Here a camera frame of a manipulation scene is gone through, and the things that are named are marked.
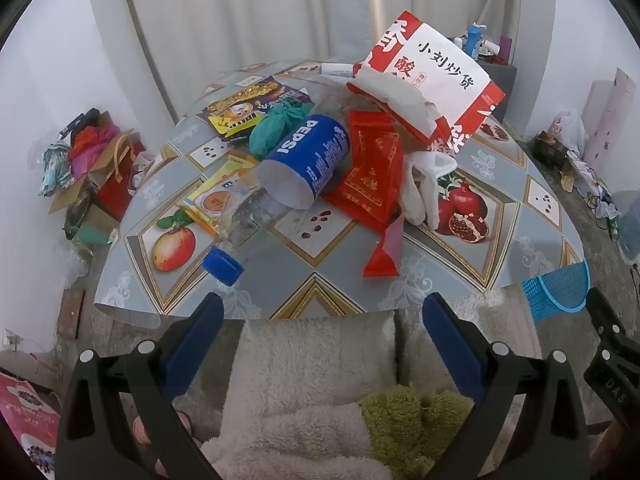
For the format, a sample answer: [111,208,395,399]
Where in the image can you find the red paper bag tan handles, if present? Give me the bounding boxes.
[97,132,146,221]

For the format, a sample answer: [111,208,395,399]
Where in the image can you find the purple yellow noodle packet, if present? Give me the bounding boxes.
[201,76,313,142]

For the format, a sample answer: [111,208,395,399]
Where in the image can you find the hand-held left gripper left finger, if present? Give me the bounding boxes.
[55,291,226,480]

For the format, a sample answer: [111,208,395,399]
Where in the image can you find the white blue tube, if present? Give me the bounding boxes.
[320,61,361,79]

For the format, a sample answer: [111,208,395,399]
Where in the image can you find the grey cabinet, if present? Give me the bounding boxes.
[450,35,518,126]

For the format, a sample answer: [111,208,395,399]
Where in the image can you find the round metal pot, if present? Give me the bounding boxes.
[65,195,101,246]

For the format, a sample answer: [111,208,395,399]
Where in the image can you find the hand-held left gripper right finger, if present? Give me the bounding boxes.
[421,292,591,480]

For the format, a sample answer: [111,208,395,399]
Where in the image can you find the white plastic bag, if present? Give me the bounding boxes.
[550,109,591,156]

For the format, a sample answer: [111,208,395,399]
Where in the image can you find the clear plastic bottle blue label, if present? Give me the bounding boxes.
[201,95,353,288]

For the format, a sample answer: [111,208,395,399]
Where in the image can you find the blue pump bottle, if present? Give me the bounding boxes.
[465,22,488,58]

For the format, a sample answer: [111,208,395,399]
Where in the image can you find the large red packet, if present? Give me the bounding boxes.
[322,110,405,233]

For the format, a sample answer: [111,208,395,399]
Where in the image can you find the patterned teal cloth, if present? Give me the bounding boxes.
[40,142,73,196]

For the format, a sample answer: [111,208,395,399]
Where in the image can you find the red pink cloth pile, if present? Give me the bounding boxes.
[70,125,121,176]

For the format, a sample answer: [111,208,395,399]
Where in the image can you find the pink poster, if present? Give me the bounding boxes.
[0,375,61,471]

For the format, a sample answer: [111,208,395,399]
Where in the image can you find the white curtain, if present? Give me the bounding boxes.
[85,0,556,126]

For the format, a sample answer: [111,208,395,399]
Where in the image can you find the white fluffy towel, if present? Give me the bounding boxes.
[200,287,546,480]

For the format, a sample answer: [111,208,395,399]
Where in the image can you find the pink white paper roll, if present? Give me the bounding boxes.
[582,67,638,161]

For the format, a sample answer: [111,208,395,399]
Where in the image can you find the red white paper snack bag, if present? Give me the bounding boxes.
[346,10,507,157]

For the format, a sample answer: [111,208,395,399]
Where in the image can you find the blue plastic basket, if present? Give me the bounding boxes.
[521,257,592,323]

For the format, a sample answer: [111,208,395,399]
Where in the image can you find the brown wooden block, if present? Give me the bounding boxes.
[56,287,86,340]

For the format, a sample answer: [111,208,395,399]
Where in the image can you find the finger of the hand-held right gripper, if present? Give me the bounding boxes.
[585,286,640,356]

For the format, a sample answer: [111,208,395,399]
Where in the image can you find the orange yellow snack packet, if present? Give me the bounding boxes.
[180,154,261,238]

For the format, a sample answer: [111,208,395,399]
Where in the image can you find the brown red shopping bags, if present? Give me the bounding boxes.
[47,110,146,221]

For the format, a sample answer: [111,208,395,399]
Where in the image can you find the dark box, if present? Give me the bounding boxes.
[532,132,571,168]

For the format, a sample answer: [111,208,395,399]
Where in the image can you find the green fleece patch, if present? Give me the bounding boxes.
[360,385,481,480]

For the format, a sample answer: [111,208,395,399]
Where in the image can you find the teal box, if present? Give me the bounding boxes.
[75,225,116,247]

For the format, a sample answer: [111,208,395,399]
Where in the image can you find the fruit print tablecloth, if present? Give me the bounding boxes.
[92,57,586,321]

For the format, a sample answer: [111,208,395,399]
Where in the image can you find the small red wrapper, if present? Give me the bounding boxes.
[361,210,405,279]

